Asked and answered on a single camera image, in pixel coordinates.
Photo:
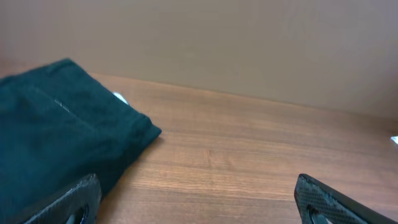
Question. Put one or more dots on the light grey folded garment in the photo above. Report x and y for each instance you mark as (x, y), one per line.
(120, 97)

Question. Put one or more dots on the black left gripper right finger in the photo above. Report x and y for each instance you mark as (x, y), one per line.
(318, 203)

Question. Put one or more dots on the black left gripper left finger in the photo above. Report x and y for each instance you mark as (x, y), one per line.
(76, 203)

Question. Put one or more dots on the black folded shorts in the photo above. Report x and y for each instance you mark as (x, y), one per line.
(58, 124)

